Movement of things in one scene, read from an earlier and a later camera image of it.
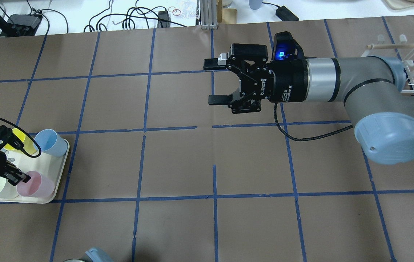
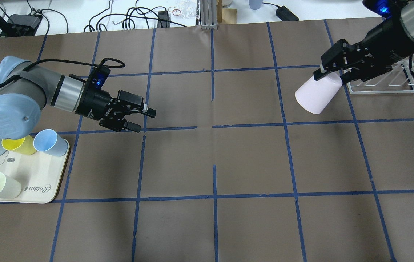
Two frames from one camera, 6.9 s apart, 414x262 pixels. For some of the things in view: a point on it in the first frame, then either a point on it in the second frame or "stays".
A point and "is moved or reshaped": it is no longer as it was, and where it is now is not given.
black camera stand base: (16, 25) stays
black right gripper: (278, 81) to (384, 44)
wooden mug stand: (225, 15) stays
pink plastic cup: (39, 186) is moved or reshaped
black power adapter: (285, 14) stays
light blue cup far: (51, 143) stays
